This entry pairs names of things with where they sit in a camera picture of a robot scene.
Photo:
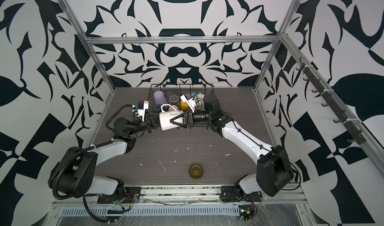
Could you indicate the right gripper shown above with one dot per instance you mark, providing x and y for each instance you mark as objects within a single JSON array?
[{"x": 190, "y": 119}]

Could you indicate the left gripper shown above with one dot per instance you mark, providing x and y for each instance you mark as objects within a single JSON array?
[{"x": 150, "y": 122}]

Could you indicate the yellow mug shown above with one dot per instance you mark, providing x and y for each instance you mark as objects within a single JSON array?
[{"x": 184, "y": 106}]

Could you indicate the cream white mug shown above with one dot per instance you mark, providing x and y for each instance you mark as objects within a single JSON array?
[{"x": 169, "y": 112}]

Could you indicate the clear glass tumbler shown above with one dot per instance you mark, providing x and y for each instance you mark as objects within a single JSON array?
[{"x": 174, "y": 100}]

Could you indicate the lavender plastic cup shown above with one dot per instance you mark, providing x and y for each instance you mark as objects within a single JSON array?
[{"x": 160, "y": 98}]

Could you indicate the olive green glass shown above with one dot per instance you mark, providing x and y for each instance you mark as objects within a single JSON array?
[{"x": 196, "y": 171}]

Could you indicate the dark green mug white inside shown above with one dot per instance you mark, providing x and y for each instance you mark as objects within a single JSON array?
[{"x": 157, "y": 109}]

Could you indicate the cream mug pink handle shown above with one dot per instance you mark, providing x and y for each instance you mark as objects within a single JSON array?
[{"x": 173, "y": 108}]

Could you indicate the white mug red inside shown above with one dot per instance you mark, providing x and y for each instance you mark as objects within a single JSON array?
[{"x": 199, "y": 99}]

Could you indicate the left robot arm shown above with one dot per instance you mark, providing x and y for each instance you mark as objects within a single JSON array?
[{"x": 74, "y": 176}]

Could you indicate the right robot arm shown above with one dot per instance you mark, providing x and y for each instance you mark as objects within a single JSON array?
[{"x": 274, "y": 170}]

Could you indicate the green circuit board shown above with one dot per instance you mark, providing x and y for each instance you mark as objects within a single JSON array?
[{"x": 247, "y": 212}]

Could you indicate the black wire dish rack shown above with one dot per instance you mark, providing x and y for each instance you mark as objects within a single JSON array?
[{"x": 179, "y": 89}]

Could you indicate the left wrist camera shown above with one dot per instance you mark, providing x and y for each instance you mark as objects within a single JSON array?
[{"x": 139, "y": 110}]

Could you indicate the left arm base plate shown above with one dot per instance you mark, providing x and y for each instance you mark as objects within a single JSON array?
[{"x": 124, "y": 195}]

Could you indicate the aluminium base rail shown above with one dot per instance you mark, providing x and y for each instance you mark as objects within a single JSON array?
[{"x": 201, "y": 194}]

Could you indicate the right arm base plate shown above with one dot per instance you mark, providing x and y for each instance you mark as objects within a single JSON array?
[{"x": 231, "y": 194}]

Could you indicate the aluminium frame crossbar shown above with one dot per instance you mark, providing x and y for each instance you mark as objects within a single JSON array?
[{"x": 180, "y": 39}]

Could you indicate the white slotted cable duct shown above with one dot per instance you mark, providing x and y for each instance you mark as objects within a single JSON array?
[{"x": 162, "y": 210}]

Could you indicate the grey wall hook rail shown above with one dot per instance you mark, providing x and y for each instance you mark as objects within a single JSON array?
[{"x": 334, "y": 102}]

